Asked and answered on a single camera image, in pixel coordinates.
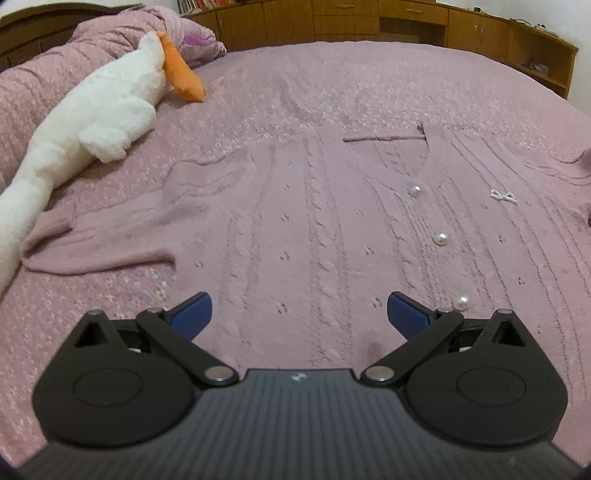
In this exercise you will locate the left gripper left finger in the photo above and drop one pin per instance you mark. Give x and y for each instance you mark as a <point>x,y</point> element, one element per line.
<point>172,333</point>

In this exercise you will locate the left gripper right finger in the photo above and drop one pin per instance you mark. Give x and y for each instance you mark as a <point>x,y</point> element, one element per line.
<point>424,329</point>

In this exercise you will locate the pink knit cardigan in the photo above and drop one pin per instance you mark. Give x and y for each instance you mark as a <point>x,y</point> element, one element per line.
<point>299,244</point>

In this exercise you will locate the white plush goose toy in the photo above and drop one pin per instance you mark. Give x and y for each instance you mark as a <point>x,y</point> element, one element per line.
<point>99,119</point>

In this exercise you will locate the pink floral bed cover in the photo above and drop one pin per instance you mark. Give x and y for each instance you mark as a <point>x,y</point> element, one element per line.
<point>271,96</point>

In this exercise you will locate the pink folded quilt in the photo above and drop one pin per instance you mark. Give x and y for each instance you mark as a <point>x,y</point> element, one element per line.
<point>32,89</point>

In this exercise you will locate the wooden cabinet unit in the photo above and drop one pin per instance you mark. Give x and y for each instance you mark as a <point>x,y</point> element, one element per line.
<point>542,56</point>

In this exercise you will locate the books on shelf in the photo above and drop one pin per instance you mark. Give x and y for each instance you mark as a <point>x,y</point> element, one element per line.
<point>188,7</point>

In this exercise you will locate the dark wooden headboard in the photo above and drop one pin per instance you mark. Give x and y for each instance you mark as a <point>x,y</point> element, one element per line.
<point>32,31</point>

